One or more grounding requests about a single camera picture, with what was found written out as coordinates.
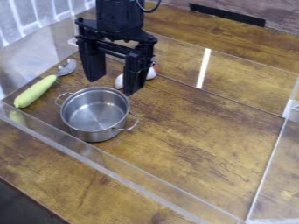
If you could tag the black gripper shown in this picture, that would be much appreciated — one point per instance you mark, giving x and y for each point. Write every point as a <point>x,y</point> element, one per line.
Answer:
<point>115,32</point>

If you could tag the stainless steel pot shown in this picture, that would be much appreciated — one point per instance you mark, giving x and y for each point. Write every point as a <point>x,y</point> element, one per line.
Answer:
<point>97,113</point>

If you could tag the green handled metal spoon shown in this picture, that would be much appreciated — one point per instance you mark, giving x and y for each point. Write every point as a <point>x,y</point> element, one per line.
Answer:
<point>31,94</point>

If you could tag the red capped toy mushroom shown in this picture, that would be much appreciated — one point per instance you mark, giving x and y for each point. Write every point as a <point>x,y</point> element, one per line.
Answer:
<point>150,76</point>

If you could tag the black strip on table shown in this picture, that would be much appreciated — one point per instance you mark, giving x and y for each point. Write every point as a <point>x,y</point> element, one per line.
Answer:
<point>246,19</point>

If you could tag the clear acrylic enclosure wall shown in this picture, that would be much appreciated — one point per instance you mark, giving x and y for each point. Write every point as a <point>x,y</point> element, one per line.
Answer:
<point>193,207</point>

